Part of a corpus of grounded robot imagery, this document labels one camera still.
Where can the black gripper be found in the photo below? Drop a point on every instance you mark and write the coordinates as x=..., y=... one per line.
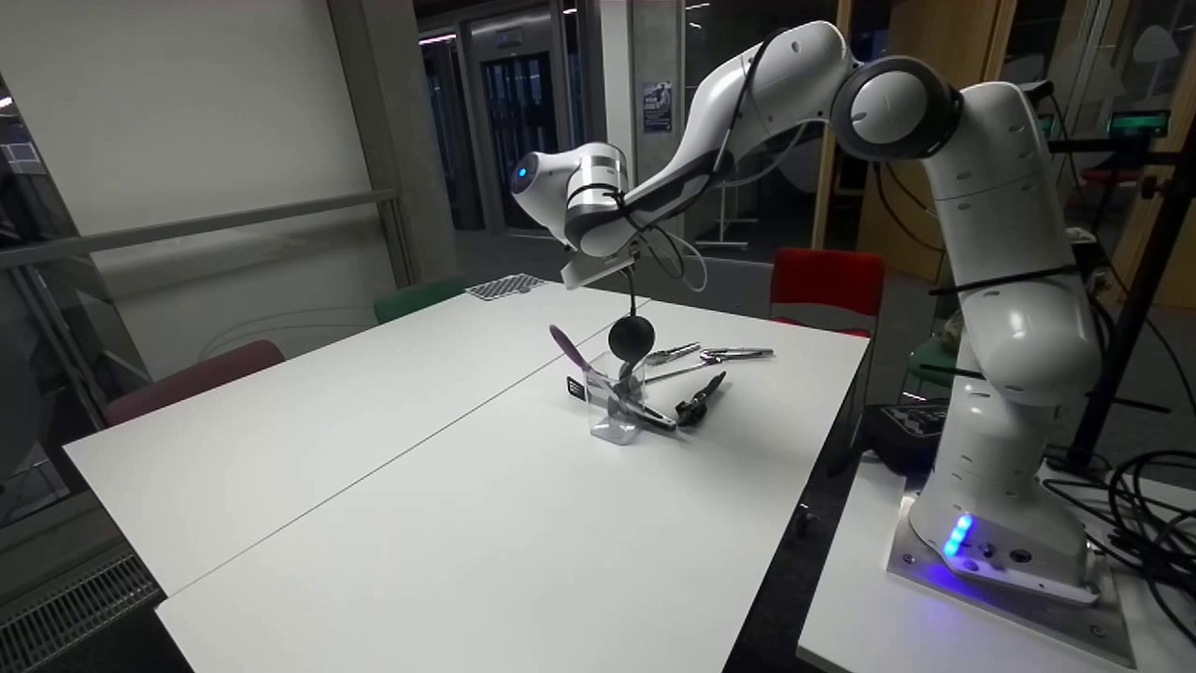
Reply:
x=632, y=257

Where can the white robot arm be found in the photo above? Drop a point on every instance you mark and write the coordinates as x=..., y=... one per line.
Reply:
x=1024, y=325

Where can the robot base table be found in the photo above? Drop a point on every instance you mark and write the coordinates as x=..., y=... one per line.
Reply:
x=869, y=619

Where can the silver tongs near cup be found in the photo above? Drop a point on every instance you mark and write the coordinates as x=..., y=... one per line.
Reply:
x=692, y=355

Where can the clear plastic cup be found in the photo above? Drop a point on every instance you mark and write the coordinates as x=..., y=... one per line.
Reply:
x=611, y=429

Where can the black ladle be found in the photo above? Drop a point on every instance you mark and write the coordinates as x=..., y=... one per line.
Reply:
x=630, y=343

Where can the checkered calibration sheet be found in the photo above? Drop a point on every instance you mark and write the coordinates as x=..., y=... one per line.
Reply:
x=507, y=285

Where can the black red utensil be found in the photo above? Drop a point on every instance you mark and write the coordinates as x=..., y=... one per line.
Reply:
x=692, y=407

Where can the far green chair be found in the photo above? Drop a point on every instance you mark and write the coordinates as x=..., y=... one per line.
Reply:
x=415, y=295

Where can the green chair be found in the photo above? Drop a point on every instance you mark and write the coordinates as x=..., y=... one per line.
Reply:
x=415, y=295
x=934, y=364

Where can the black control box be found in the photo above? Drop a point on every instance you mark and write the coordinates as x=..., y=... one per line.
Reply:
x=901, y=435

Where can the dark red chair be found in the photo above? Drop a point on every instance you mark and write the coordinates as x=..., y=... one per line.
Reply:
x=197, y=379

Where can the metal handrail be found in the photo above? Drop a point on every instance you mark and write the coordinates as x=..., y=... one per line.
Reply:
x=179, y=228

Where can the purple handled utensil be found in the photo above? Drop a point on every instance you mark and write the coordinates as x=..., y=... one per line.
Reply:
x=578, y=355

